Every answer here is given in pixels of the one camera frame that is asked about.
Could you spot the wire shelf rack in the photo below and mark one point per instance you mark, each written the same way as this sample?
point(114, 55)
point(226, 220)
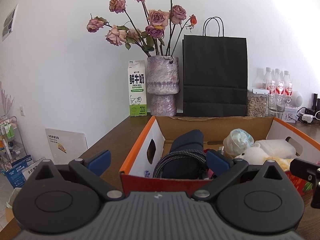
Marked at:
point(12, 146)

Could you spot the white charger with cables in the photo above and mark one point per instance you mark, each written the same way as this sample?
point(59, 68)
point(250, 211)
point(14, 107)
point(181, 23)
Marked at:
point(308, 116)

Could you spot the white round speaker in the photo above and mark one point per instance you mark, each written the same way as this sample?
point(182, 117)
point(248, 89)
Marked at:
point(296, 99)

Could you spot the empty drinking glass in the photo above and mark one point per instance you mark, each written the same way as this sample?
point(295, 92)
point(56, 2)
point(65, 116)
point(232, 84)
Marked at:
point(276, 105)

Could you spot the pack of water bottles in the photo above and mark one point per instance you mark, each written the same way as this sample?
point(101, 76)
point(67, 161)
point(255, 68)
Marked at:
point(275, 81)

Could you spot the black paper bag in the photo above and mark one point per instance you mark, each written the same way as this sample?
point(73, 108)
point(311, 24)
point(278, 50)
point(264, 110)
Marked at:
point(215, 74)

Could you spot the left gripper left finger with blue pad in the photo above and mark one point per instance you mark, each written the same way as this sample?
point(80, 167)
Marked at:
point(88, 172)

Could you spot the white green milk carton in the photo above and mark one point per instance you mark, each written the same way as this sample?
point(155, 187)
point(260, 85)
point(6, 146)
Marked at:
point(137, 88)

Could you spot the clear jar with seeds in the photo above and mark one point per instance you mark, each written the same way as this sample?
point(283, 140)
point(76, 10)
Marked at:
point(257, 102)

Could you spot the white board leaning on wall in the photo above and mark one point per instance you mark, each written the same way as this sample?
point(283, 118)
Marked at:
point(66, 146)

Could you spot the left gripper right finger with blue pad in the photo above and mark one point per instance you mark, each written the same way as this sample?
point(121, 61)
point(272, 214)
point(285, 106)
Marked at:
point(227, 171)

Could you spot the cardboard box orange rim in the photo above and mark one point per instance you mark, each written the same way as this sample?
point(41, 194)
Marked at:
point(157, 136)

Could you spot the white plastic container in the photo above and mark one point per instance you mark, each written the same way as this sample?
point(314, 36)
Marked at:
point(279, 148)

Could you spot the blue white booklets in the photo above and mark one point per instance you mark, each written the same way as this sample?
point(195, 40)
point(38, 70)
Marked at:
point(21, 170)

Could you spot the dried rose bouquet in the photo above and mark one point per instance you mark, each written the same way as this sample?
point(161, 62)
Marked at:
point(158, 33)

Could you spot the purple textured vase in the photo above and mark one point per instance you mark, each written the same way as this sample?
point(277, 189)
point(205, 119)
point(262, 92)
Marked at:
point(162, 84)

